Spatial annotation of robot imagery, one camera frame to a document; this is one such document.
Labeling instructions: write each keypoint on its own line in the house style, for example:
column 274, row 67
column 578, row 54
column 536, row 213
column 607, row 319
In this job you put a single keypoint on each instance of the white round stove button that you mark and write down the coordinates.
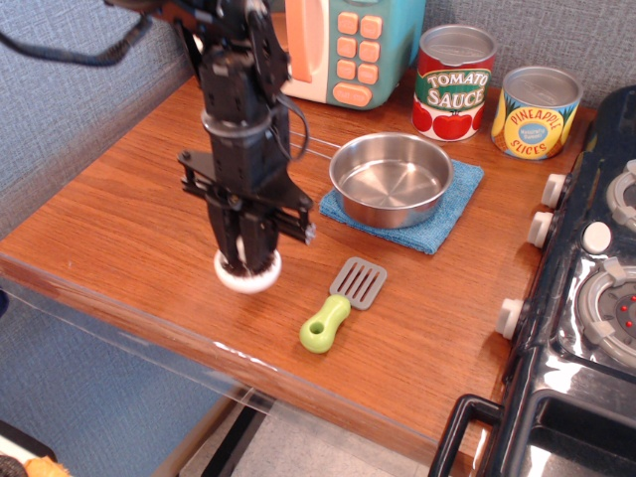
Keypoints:
column 596, row 238

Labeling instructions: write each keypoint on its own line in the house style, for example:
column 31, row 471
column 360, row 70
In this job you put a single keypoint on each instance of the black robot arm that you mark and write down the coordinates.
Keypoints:
column 241, row 68

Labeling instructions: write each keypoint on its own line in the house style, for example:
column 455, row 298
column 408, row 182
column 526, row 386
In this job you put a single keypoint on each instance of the steel pan with wire handle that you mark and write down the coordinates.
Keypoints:
column 387, row 180

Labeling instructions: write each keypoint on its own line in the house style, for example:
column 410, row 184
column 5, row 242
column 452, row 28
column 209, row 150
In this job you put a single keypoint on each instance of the pineapple slices can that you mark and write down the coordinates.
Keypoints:
column 536, row 109

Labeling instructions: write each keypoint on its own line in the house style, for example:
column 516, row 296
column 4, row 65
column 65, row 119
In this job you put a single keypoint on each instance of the black toy stove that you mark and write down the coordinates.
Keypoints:
column 568, row 407

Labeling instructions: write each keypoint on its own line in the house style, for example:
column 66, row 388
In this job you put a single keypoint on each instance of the white stove knob lower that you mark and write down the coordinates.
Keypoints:
column 508, row 317

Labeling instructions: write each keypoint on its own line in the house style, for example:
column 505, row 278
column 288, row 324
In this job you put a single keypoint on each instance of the toy microwave teal and orange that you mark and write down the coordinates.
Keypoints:
column 347, row 53

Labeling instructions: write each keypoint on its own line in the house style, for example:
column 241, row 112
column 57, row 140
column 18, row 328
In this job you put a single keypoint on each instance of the white stove knob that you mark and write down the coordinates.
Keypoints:
column 539, row 228
column 508, row 317
column 552, row 190

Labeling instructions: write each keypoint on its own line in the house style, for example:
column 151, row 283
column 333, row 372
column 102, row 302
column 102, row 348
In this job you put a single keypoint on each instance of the white stove knob middle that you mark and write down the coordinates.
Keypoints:
column 539, row 228

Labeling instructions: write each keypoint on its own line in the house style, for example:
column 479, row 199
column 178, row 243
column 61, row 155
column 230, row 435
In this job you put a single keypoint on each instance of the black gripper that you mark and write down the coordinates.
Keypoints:
column 247, row 166

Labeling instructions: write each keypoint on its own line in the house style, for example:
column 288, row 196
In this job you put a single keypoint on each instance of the white toy mushroom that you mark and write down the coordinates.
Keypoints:
column 244, row 281

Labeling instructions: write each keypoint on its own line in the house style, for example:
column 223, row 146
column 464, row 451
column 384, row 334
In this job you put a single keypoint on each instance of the white stove knob upper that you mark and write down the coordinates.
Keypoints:
column 552, row 190

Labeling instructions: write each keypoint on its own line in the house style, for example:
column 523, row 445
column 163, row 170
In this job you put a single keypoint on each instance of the blue cloth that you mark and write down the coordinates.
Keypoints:
column 428, row 236

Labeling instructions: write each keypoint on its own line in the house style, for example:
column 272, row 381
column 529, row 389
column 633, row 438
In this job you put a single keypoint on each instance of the green handled grey spatula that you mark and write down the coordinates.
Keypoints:
column 356, row 286

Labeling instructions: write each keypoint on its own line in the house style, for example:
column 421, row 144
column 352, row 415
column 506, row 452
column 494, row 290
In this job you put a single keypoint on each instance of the orange object bottom left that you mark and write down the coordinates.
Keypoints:
column 35, row 467

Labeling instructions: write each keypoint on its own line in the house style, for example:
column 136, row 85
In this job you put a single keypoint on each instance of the tomato sauce can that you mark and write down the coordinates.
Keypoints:
column 454, row 70

